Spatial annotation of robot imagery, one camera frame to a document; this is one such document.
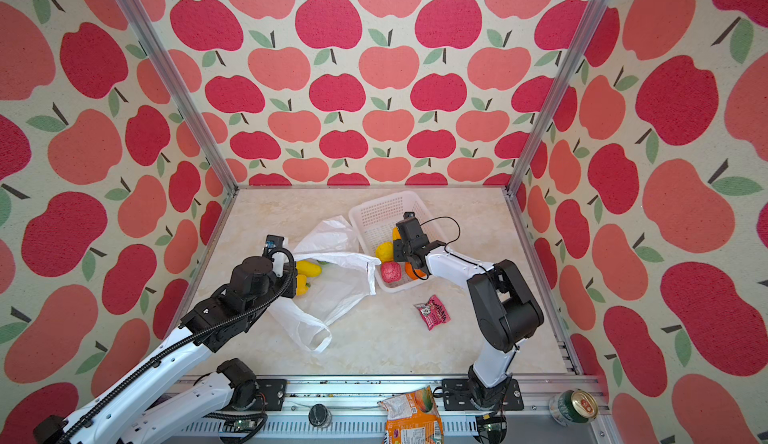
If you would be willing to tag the yellow toy pear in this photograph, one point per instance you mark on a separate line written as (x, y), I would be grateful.
(385, 252)

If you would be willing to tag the white plastic bag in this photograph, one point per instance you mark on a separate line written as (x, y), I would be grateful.
(347, 277)

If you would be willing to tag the green drink can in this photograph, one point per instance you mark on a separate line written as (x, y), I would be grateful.
(572, 407)

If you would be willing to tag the aluminium front rail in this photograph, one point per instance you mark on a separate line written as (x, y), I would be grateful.
(357, 417)

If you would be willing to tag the pink snack packet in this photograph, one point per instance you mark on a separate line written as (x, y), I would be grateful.
(433, 312)

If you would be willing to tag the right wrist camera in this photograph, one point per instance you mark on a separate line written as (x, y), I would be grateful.
(411, 232)

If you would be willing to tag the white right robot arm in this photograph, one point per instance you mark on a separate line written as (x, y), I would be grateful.
(506, 311)

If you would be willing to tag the orange toy fruit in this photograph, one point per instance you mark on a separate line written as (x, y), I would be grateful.
(414, 274)

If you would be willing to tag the aluminium frame post left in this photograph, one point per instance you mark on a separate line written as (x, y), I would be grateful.
(173, 81)

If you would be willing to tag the red toy apple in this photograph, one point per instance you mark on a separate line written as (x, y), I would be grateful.
(391, 272)

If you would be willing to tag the aluminium frame post right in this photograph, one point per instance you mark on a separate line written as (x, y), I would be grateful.
(574, 56)

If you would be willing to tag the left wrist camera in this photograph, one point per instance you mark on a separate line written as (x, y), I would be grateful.
(272, 244)

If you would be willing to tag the white plastic mesh basket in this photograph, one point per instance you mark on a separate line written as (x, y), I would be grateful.
(374, 220)

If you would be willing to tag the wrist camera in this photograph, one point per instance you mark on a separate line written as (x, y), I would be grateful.
(411, 232)
(272, 244)

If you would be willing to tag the aluminium frame post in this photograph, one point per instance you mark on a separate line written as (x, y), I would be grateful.
(574, 56)
(173, 81)

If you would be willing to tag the orange snack bag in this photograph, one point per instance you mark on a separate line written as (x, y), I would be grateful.
(413, 418)

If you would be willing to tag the black round knob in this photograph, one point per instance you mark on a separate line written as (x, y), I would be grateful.
(319, 416)

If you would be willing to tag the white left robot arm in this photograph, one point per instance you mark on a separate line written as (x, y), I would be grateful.
(132, 410)

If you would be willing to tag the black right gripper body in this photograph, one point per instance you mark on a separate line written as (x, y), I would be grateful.
(400, 253)

